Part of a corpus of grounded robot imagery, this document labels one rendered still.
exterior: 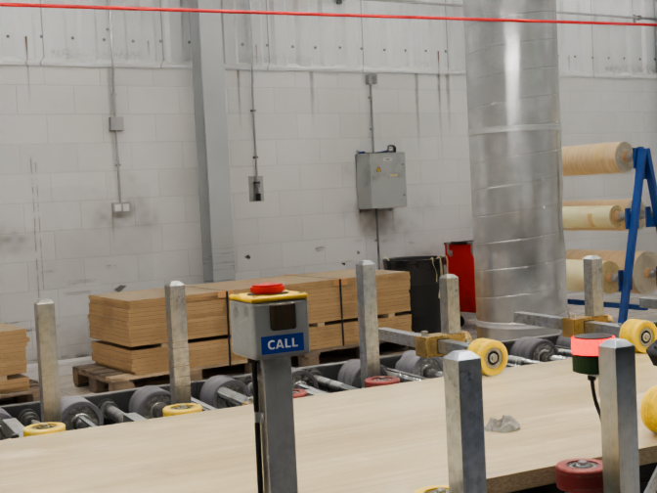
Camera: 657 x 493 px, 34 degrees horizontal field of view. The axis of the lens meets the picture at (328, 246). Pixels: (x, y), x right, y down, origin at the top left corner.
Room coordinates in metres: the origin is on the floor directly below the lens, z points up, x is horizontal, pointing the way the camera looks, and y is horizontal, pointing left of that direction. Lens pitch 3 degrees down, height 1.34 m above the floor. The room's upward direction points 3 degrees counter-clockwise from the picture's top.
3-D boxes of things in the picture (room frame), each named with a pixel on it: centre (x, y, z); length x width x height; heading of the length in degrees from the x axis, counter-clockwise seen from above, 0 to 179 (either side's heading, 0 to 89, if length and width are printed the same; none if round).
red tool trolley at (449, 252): (9.94, -1.48, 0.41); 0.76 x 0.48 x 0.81; 129
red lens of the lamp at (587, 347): (1.49, -0.36, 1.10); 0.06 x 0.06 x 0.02
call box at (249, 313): (1.22, 0.07, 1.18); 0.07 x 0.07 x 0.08; 26
